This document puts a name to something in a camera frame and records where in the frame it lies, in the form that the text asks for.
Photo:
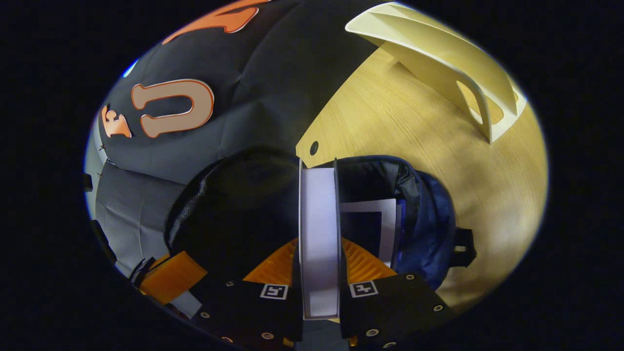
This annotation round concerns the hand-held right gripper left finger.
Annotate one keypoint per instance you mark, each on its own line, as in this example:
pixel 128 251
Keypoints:
pixel 243 307

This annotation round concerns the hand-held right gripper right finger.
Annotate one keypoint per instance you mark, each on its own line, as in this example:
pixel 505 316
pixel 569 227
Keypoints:
pixel 390 304

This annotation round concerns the blue cover book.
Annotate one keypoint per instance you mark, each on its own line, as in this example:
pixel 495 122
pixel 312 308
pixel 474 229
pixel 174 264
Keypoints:
pixel 365 229

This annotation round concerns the grey cover book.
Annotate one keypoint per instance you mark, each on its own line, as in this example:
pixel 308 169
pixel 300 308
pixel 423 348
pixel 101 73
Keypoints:
pixel 319 234

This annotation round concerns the blue schoolbag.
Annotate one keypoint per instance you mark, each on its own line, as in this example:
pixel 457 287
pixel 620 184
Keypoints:
pixel 429 219

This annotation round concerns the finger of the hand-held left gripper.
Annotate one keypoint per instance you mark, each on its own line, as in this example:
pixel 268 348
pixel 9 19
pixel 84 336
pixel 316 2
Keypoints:
pixel 170 278

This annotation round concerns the white bookshelf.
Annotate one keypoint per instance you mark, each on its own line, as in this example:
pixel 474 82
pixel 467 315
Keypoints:
pixel 438 53

